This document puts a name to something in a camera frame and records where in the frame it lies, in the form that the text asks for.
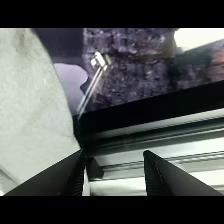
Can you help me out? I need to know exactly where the pale grey garment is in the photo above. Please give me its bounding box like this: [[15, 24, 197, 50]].
[[0, 28, 82, 196]]

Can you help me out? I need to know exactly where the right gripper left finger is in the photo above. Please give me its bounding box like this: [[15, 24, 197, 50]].
[[4, 148, 87, 197]]

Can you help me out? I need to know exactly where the silver frame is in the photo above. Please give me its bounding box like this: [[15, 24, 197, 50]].
[[83, 108, 224, 197]]

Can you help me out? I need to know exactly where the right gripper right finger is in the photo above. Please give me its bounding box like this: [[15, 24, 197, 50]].
[[142, 149, 223, 197]]

